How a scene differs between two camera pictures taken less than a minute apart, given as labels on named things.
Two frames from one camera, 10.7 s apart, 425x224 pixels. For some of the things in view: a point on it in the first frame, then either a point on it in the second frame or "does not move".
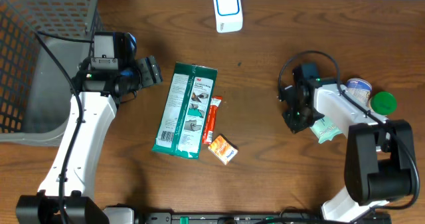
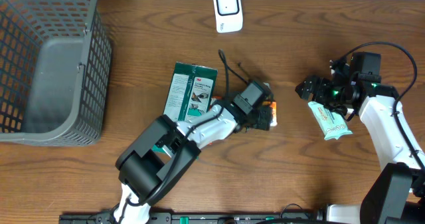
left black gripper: x=137 y=87 -> x=267 y=119
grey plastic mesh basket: x=34 y=90 does not move
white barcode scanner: x=228 y=9 does not move
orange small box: x=223 y=149 -> x=274 y=110
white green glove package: x=182 y=124 does not move
